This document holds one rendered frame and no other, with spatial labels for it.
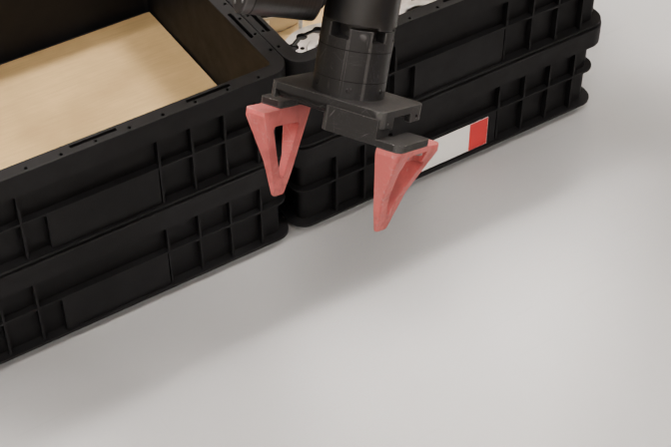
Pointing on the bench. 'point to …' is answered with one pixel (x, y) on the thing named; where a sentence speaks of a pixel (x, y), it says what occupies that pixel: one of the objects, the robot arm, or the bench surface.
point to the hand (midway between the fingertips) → (329, 202)
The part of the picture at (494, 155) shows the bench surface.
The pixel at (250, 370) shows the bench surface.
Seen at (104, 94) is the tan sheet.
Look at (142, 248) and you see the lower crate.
